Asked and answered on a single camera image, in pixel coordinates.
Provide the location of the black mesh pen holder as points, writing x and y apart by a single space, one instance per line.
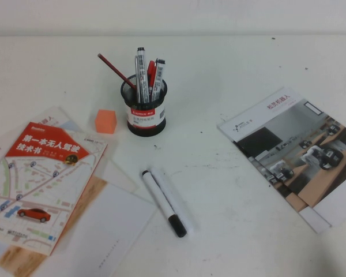
144 127

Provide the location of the white brochure with red title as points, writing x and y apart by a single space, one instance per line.
115 170

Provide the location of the red pen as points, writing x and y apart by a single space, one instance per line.
151 69

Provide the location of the white printed marker black cap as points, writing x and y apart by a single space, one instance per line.
142 75

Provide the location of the plain white marker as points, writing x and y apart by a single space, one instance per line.
172 196

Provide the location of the orange cube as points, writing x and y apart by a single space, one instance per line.
105 122

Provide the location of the white paper sheet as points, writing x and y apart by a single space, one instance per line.
112 225

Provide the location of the brochure with wood picture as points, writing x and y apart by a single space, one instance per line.
20 258

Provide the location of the robot brochure with office photo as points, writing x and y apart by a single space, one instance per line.
317 222
291 138

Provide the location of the orange book with map cover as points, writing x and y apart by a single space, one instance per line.
46 179

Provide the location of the red pencil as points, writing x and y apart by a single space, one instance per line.
112 67

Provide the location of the white marker with black cap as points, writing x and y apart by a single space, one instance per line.
161 202

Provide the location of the white marker with barcode label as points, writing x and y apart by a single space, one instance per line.
159 76

